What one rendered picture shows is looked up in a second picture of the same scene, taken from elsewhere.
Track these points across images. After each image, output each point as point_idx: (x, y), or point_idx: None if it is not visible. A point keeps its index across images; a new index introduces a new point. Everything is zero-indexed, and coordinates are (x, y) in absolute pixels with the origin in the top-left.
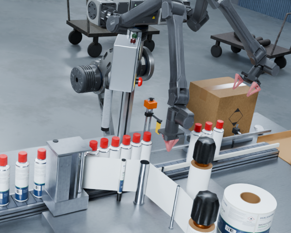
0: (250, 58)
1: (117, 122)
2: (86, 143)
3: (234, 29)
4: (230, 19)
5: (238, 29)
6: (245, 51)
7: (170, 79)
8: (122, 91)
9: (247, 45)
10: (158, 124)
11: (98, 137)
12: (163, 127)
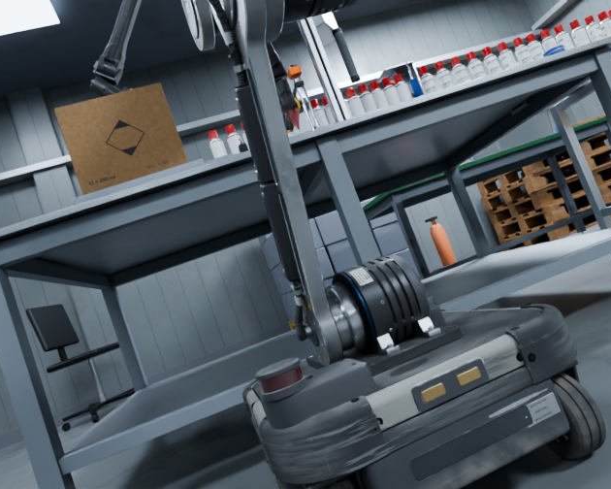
0: (121, 70)
1: (336, 81)
2: (380, 75)
3: (132, 20)
4: (139, 5)
5: (134, 22)
6: (121, 57)
7: (274, 50)
8: (329, 43)
9: (125, 50)
10: (296, 98)
11: (359, 115)
12: (224, 158)
